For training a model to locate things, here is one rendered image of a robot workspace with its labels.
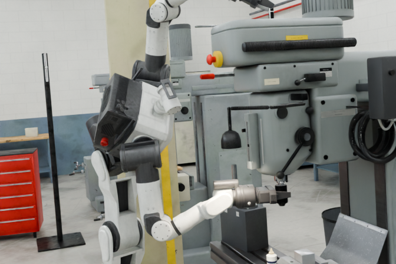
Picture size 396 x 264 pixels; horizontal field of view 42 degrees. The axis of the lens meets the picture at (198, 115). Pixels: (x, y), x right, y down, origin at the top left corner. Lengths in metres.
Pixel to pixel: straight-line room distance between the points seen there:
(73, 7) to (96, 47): 0.92
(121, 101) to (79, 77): 8.83
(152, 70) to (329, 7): 0.76
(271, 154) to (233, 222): 0.63
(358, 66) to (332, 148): 0.33
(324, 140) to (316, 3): 0.52
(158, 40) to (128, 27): 1.43
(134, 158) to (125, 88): 0.30
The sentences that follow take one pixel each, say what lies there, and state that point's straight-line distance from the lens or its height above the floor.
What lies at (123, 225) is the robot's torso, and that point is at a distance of 2.38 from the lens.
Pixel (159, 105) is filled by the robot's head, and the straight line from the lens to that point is 2.06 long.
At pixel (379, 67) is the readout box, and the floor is 1.69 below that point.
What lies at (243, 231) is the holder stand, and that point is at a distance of 2.41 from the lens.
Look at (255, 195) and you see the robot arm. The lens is 2.01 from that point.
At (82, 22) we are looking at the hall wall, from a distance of 10.96.
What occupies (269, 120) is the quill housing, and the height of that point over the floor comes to 1.52.
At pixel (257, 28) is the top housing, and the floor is 1.85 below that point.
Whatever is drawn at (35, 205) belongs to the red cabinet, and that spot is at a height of 0.38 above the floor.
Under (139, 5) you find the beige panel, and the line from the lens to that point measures 3.65.
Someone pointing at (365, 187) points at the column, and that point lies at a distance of 2.24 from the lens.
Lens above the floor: 1.68
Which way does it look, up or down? 4 degrees down
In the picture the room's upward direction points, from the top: 4 degrees counter-clockwise
